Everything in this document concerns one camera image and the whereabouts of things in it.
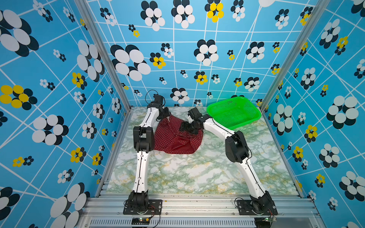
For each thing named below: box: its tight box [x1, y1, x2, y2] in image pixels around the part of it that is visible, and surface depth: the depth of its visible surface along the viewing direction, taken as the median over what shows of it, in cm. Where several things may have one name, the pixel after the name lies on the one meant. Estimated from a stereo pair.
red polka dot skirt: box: [153, 114, 204, 155], surface depth 100 cm
